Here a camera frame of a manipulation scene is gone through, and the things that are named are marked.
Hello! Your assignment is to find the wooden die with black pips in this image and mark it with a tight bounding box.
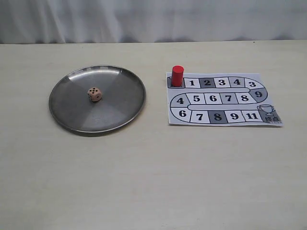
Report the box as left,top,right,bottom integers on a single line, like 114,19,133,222
87,87,102,102

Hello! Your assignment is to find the round stainless steel plate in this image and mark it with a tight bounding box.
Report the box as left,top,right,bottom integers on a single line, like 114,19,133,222
49,65,146,137

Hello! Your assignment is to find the white curtain backdrop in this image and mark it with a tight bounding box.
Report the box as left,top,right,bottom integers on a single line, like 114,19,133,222
0,0,307,44

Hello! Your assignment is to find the printed paper game board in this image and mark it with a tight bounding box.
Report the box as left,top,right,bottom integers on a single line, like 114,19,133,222
166,72,283,127

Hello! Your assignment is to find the red cylinder game piece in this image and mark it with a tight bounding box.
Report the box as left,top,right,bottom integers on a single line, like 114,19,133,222
171,65,184,87

